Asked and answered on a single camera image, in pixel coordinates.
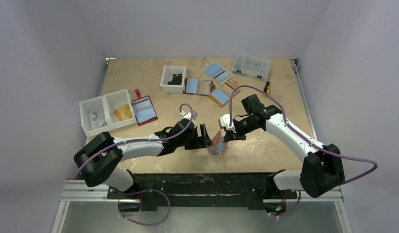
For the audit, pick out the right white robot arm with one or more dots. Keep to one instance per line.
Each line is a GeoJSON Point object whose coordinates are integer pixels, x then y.
{"type": "Point", "coordinates": [322, 169]}

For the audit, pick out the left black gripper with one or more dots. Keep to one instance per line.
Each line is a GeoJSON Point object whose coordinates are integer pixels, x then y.
{"type": "Point", "coordinates": [205, 141]}

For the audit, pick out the black object in box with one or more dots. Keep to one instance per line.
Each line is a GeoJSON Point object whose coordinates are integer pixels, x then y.
{"type": "Point", "coordinates": [176, 79]}

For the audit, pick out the orange card in bin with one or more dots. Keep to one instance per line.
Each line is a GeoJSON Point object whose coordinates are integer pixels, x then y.
{"type": "Point", "coordinates": [123, 112]}

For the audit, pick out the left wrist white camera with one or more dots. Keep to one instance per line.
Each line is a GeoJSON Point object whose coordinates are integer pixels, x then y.
{"type": "Point", "coordinates": [189, 116]}

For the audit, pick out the red card holder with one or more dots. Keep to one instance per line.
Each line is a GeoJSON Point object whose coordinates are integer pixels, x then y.
{"type": "Point", "coordinates": [144, 109]}

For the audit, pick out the orange card holder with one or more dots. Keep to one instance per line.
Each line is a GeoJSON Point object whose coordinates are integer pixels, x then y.
{"type": "Point", "coordinates": [222, 94]}

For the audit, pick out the small white square box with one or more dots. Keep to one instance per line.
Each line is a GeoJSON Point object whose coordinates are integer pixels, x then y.
{"type": "Point", "coordinates": [167, 76]}

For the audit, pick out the wrist white camera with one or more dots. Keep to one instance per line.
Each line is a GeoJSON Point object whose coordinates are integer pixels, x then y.
{"type": "Point", "coordinates": [189, 116]}
{"type": "Point", "coordinates": [226, 123]}

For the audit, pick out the clear plastic organizer box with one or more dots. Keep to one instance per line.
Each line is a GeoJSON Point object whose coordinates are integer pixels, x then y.
{"type": "Point", "coordinates": [252, 66]}

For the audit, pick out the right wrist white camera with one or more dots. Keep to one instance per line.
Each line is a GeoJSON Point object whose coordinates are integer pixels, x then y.
{"type": "Point", "coordinates": [226, 123]}

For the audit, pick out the white two-compartment bin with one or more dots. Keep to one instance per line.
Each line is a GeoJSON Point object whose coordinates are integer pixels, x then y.
{"type": "Point", "coordinates": [108, 102]}

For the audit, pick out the pink card holder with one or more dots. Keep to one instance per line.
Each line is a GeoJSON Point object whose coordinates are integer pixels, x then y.
{"type": "Point", "coordinates": [218, 144]}

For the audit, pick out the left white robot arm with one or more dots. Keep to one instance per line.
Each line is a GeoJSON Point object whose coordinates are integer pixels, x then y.
{"type": "Point", "coordinates": [98, 160]}

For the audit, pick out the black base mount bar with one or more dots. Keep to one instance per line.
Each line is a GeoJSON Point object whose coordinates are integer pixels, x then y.
{"type": "Point", "coordinates": [245, 189]}

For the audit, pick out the brown open card holder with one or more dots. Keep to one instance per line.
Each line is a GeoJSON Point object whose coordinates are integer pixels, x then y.
{"type": "Point", "coordinates": [198, 87]}

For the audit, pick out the printed card in bin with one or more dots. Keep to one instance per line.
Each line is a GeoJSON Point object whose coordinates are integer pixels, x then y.
{"type": "Point", "coordinates": [97, 119]}

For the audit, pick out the white card holder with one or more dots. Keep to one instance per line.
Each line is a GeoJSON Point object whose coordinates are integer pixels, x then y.
{"type": "Point", "coordinates": [217, 73]}

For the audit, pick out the yellow black screwdriver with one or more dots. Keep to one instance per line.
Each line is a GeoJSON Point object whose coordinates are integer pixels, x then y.
{"type": "Point", "coordinates": [267, 87]}

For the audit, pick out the aluminium frame rail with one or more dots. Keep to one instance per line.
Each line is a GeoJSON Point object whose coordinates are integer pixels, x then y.
{"type": "Point", "coordinates": [88, 210]}

